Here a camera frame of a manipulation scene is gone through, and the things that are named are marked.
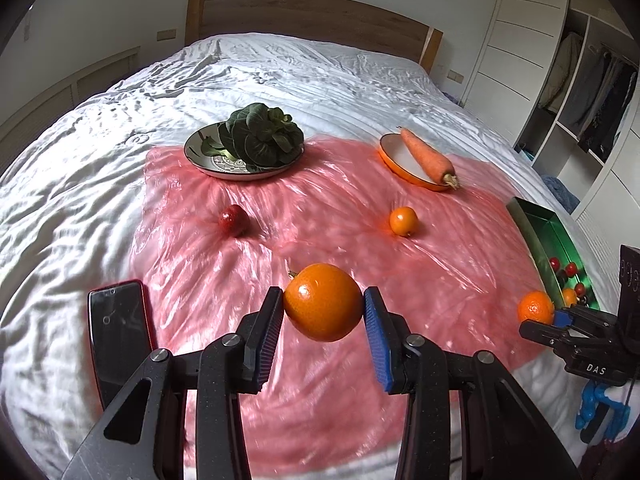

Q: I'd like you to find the small red apple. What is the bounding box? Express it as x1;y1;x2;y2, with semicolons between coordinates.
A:
574;283;586;297

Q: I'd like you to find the large orange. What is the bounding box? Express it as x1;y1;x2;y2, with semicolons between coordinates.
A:
283;263;363;342
518;290;555;325

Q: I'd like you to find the small orange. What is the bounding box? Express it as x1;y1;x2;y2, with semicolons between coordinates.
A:
388;207;420;237

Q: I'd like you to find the green tray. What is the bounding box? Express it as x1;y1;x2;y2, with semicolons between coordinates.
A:
506;197;600;310

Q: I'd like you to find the pink plastic sheet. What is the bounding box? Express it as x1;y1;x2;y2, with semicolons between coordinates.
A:
131;136;541;479

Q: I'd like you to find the blue towel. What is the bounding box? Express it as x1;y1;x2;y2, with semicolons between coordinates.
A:
541;174;580;214

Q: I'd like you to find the red cased smartphone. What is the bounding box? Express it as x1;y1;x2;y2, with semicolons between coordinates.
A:
87;280;155;410

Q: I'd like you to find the silver plate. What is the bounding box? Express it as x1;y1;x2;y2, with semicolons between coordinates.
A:
183;122;304;181

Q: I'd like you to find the carrot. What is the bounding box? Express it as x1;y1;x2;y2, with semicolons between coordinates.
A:
399;128;460;190

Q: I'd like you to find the orange rimmed white dish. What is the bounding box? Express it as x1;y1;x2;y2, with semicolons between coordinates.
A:
378;133;451;192

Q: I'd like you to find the dark leafy green vegetable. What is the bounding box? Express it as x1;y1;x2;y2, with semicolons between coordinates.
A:
201;103;304;172

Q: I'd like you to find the white bed sheet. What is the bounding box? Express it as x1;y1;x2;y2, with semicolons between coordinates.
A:
0;31;640;480

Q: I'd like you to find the white wardrobe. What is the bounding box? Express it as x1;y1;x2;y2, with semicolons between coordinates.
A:
462;0;639;278

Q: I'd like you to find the wooden headboard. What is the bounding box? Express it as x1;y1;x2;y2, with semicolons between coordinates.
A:
184;0;444;73

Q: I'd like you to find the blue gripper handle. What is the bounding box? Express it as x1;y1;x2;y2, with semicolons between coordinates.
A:
575;380;630;445

